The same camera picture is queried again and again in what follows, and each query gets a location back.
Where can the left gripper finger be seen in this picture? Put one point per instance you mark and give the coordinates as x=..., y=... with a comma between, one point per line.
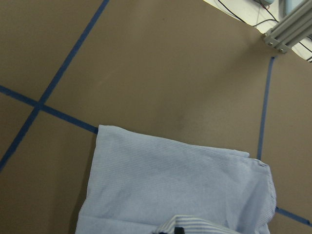
x=179, y=230

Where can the blue striped button shirt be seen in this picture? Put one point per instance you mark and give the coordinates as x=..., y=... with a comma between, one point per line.
x=138, y=182

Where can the aluminium frame post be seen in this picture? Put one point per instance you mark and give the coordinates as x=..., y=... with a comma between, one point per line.
x=294, y=27

